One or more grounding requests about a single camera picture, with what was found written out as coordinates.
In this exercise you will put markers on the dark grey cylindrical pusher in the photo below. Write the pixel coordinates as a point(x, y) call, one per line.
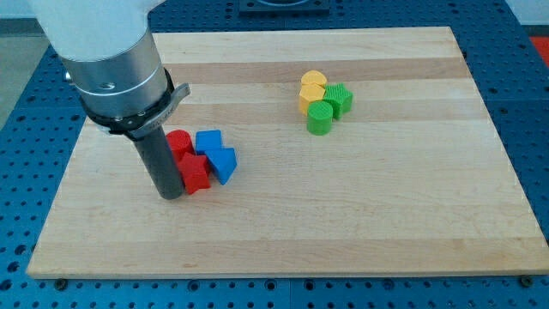
point(158, 159)

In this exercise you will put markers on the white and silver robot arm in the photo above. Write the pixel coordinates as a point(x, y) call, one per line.
point(111, 58)

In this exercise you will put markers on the light wooden board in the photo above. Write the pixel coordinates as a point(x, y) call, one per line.
point(413, 181)

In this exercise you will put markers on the red cylinder block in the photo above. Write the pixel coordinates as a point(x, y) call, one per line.
point(180, 143)

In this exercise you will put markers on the red star block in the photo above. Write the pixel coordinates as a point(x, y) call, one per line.
point(194, 170)

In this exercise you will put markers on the blue cube block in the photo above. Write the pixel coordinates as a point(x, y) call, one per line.
point(208, 140)

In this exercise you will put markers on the blue triangle block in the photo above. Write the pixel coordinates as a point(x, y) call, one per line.
point(223, 161)

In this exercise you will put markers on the yellow hexagon block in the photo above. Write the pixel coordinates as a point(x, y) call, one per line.
point(309, 94)

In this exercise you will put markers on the green cylinder block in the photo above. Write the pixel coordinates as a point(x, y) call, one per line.
point(319, 118)

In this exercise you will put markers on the yellow half-round block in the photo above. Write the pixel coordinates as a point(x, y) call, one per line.
point(314, 77)

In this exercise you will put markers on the green star block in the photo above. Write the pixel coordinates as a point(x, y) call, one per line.
point(340, 98)

